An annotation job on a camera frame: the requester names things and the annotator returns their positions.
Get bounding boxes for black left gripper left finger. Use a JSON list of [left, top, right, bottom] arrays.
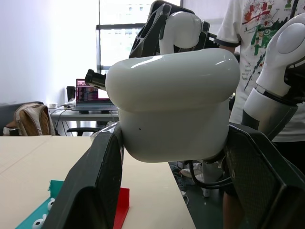
[[44, 123, 125, 229]]

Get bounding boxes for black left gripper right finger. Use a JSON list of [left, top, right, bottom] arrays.
[[223, 122, 305, 229]]

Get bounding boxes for lattice finger of the black right gripper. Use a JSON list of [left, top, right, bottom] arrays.
[[128, 0, 194, 58]]

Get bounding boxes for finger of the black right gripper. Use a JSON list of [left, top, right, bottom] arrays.
[[85, 68, 107, 91]]

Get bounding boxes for white earbuds charging case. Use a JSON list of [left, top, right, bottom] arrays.
[[105, 47, 240, 164]]

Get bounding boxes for open grey laptop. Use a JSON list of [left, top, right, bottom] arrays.
[[72, 78, 119, 112]]

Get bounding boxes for dark framed window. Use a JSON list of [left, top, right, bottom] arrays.
[[96, 0, 233, 77]]

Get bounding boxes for red block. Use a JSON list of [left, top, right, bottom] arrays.
[[112, 187, 131, 229]]

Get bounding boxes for grey office desk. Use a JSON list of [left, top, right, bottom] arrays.
[[49, 104, 120, 136]]

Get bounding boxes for clear plastic bag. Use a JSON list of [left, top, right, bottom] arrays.
[[89, 120, 120, 143]]

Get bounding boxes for black office chair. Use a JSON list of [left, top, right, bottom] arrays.
[[66, 127, 102, 137]]

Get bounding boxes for person in white printed T-shirt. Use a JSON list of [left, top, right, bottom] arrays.
[[215, 0, 305, 229]]

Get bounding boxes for teal plastic tray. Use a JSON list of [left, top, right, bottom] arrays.
[[15, 179, 65, 229]]

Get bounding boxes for white sneaker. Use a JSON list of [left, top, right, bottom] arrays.
[[180, 164, 203, 180]]

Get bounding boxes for beige quilted backpack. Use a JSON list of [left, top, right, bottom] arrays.
[[2, 102, 56, 137]]

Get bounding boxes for dark grey sofa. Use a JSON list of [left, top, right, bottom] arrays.
[[0, 102, 45, 137]]

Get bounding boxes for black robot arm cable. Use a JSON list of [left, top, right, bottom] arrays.
[[188, 157, 233, 190]]

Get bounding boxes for tangled floor cables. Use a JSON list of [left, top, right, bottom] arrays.
[[170, 163, 192, 206]]

